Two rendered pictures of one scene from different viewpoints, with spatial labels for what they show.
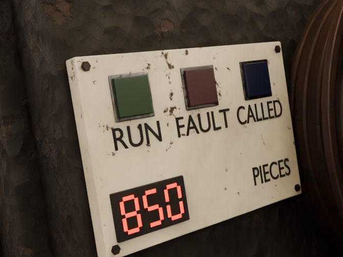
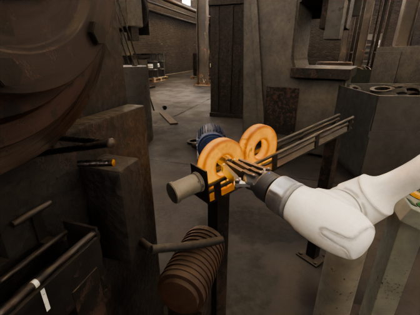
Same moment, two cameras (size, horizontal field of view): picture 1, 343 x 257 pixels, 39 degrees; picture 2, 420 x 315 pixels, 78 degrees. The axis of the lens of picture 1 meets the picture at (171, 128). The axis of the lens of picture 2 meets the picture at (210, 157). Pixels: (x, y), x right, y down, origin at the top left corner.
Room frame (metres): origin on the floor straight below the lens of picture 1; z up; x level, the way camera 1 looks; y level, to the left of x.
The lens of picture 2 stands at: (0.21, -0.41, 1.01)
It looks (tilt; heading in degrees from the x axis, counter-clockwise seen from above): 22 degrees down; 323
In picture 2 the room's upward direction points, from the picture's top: straight up
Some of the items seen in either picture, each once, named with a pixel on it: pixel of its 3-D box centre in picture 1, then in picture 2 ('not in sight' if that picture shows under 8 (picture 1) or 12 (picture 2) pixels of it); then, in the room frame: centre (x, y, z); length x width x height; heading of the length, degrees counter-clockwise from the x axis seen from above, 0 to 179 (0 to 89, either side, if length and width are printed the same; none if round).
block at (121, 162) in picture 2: not in sight; (117, 209); (0.75, -0.55, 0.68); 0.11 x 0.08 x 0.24; 35
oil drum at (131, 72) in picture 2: not in sight; (125, 104); (3.32, -1.52, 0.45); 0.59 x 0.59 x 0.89
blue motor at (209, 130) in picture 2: not in sight; (211, 141); (2.23, -1.98, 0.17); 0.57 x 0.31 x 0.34; 145
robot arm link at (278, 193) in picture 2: not in sight; (284, 196); (0.53, -0.87, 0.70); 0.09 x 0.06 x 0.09; 90
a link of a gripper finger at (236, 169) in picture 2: not in sight; (239, 172); (0.67, -0.86, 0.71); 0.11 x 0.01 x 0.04; 1
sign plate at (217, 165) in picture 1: (201, 136); not in sight; (0.50, -0.03, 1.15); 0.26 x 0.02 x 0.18; 125
